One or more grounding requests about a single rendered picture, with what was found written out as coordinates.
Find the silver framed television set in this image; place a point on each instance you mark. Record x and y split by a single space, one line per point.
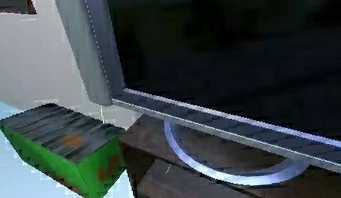
228 49

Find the dark brown wooden cabinet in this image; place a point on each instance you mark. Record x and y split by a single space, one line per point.
171 183

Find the green bin with grey lid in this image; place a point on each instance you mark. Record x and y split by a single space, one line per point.
65 151

